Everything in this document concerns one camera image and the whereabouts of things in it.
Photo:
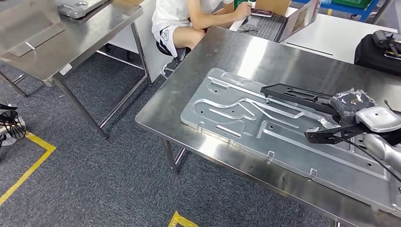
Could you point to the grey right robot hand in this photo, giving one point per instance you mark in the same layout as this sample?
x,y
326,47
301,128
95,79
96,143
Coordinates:
x,y
352,101

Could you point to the black plastic panel part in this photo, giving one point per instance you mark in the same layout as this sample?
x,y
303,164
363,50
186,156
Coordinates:
x,y
282,92

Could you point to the stainless steel workbench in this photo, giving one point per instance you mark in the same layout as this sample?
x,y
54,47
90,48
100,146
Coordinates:
x,y
175,94

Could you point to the black bag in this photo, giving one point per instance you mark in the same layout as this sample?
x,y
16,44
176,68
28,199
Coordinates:
x,y
366,53

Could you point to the white desk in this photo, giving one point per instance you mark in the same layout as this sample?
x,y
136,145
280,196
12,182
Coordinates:
x,y
329,37

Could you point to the black handheld device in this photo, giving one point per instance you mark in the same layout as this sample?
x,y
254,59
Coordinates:
x,y
382,37

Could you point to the blue metal cart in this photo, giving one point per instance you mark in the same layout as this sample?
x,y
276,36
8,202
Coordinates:
x,y
351,11

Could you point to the green plastic bin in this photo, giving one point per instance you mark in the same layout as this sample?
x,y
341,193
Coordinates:
x,y
351,3

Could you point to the open grey laptop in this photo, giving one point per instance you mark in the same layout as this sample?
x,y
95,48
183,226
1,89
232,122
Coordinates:
x,y
266,26

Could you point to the stamped aluminium sheet panel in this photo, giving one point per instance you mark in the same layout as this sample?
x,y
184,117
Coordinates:
x,y
235,125

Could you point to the brown cardboard box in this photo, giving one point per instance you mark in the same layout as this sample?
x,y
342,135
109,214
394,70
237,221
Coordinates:
x,y
275,6

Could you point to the dark red phone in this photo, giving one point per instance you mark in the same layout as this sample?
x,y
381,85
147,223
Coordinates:
x,y
261,12

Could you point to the green container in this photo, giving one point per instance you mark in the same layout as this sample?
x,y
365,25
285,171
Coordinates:
x,y
239,3

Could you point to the black round stool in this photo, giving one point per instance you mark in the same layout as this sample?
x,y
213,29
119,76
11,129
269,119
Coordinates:
x,y
181,53

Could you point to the person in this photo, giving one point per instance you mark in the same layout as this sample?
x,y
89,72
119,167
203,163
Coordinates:
x,y
175,12

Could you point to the white partition panel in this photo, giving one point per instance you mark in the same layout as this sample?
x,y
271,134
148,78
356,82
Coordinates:
x,y
150,62

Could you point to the stainless steel table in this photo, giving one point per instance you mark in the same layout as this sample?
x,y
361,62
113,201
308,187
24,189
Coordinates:
x,y
78,37

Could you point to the grey metal tray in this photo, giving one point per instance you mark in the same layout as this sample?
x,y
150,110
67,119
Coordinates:
x,y
75,11

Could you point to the folded steel sheet piece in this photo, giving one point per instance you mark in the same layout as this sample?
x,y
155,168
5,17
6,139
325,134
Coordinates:
x,y
28,28

